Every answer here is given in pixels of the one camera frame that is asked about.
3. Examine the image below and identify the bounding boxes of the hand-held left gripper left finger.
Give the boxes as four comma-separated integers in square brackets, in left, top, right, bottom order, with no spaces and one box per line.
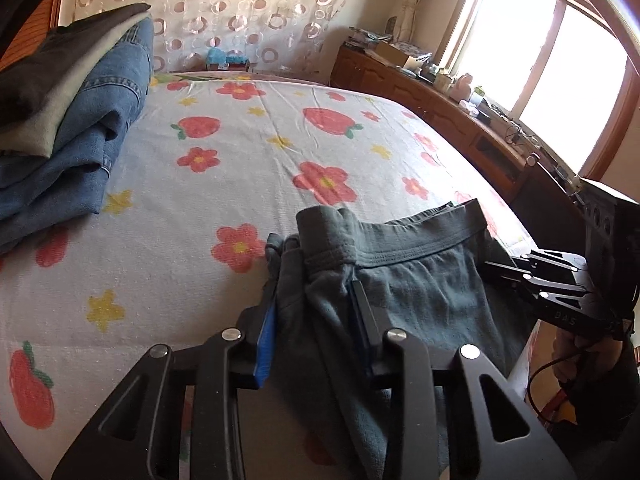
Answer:
[50,280,281,480]

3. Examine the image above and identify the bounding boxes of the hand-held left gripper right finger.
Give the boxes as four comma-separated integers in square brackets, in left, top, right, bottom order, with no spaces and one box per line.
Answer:
[350,280,578,480]

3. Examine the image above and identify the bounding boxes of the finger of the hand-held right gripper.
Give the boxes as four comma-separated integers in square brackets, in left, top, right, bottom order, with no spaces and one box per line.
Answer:
[482,260,596,311]
[520,249,588,281]

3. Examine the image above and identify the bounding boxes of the blue-grey pants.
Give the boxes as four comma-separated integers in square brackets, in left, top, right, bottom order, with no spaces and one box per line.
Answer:
[265,200,541,480]

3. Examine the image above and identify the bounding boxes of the folded pale grey pants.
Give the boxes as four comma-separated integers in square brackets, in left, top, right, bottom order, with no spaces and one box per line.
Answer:
[0,12,151,158]

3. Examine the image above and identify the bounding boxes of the folded dark grey pants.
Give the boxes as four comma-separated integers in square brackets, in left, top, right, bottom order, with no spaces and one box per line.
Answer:
[0,2,152,128]

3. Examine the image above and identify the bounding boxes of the person's right hand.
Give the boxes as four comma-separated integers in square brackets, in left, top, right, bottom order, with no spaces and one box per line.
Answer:
[552,332,626,386]

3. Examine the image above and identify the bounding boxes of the dark panel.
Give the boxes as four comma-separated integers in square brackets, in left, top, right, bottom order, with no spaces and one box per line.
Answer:
[515,164,587,257]

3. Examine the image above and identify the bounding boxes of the white floral bed sheet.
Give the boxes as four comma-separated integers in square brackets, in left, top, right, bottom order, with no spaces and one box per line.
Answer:
[0,77,538,480]

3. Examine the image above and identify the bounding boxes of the person's dark clothing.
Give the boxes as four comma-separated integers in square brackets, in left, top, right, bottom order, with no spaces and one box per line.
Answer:
[547,360,640,480]

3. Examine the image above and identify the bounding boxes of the wooden side cabinet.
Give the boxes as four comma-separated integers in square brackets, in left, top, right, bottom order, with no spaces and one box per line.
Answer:
[330,42,586,206]

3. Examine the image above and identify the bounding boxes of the window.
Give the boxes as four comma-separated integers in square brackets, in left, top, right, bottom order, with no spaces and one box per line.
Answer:
[440,0,640,181]

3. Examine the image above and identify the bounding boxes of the cardboard box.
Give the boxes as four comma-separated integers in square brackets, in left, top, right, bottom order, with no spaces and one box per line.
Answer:
[375,40,417,68]

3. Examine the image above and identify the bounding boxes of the pink floral blanket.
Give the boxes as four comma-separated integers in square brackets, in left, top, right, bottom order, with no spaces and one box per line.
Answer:
[150,69,331,88]

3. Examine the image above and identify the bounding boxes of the stack of folded clothes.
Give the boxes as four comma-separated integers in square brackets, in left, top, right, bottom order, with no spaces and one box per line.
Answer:
[0,17,156,252]

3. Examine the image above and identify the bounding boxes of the small colourful box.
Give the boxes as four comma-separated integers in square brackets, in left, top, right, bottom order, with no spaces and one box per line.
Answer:
[207,57,251,72]

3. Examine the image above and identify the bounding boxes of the heap of assorted packets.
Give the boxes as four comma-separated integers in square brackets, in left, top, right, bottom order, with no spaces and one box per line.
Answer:
[345,27,433,68]

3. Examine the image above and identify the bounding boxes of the white lace window curtain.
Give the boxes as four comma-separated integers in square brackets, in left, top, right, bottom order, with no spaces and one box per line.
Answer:
[400,0,488,68]

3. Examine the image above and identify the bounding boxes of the sheer curtain with circles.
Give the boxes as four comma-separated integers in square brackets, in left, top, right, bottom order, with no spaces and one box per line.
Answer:
[67,0,361,81]

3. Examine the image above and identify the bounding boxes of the wooden slatted wardrobe door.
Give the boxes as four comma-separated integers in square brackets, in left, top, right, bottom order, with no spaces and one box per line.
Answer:
[0,0,68,73]

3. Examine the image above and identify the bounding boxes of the black cable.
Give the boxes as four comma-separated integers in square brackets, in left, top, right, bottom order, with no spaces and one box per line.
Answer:
[526,347,591,418]

